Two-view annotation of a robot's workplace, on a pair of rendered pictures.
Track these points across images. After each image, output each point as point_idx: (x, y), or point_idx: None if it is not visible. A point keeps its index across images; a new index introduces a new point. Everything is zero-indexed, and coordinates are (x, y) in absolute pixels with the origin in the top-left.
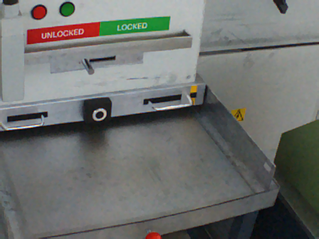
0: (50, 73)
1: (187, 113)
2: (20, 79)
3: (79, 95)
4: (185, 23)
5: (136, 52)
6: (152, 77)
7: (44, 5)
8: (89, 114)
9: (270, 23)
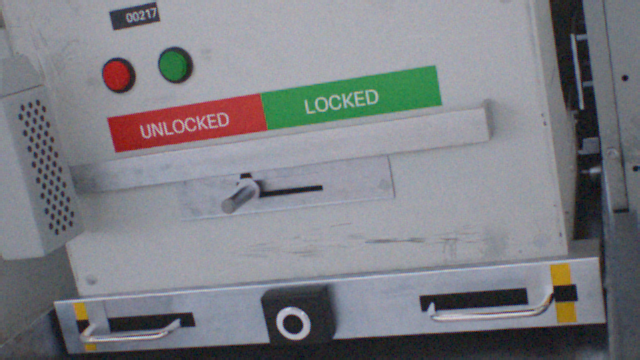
0: (183, 222)
1: (563, 347)
2: (21, 204)
3: (263, 279)
4: (486, 83)
5: (371, 171)
6: (436, 240)
7: (126, 59)
8: (271, 321)
9: None
